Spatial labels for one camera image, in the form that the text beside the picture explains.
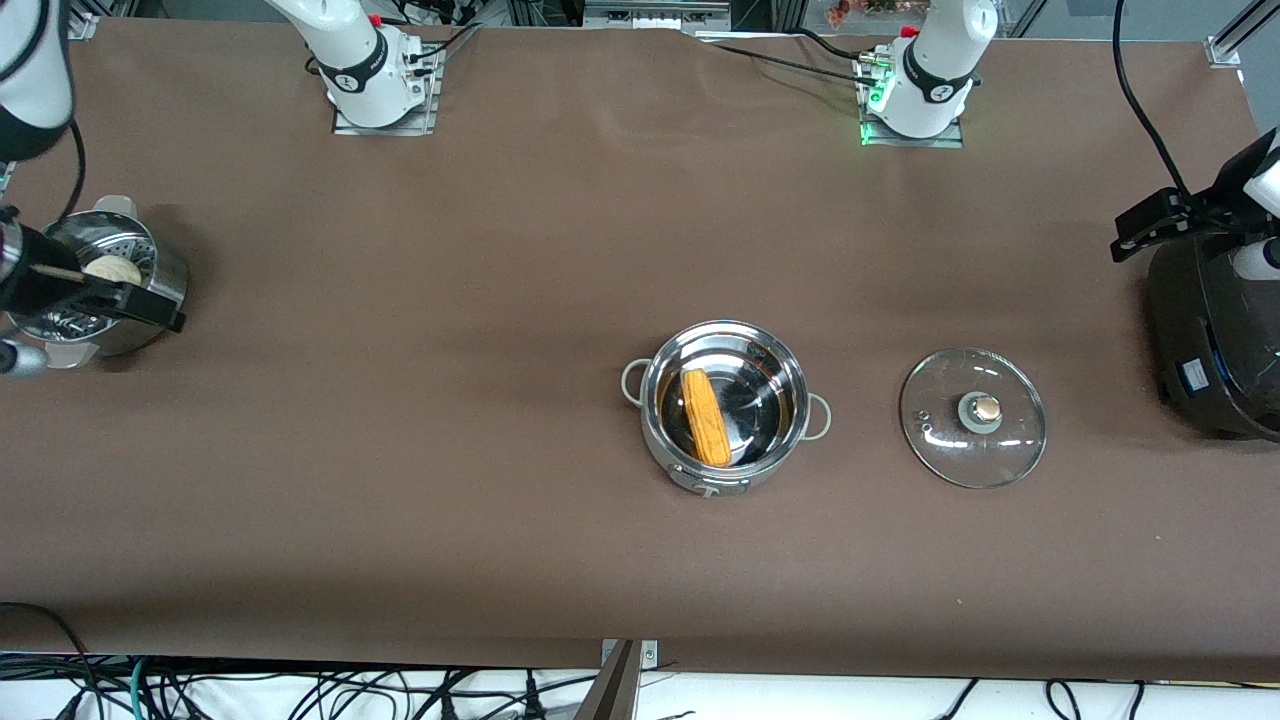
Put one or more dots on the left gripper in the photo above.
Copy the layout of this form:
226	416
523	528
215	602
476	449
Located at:
1196	219

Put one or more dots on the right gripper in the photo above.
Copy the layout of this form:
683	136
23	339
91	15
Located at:
32	277

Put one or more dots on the glass lid steel rim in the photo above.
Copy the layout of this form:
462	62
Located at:
950	445

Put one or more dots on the yellow corn cob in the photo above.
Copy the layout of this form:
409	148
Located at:
705	420

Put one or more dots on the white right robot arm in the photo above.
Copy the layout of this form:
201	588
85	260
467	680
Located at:
350	60

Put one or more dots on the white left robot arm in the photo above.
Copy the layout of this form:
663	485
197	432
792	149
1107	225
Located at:
935	60

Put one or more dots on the steel steamer pot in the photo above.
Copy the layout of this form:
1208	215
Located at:
165	280

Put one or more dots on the white steamed bun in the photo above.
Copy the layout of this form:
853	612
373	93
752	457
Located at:
118	268

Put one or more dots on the black rice cooker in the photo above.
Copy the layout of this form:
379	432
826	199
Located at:
1230	340

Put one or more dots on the aluminium profile corner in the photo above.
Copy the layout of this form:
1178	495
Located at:
1225	48
80	27

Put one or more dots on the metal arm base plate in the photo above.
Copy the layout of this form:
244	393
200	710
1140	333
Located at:
385	130
905	143

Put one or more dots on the small metal edge bracket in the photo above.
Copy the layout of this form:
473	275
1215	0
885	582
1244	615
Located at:
650	652

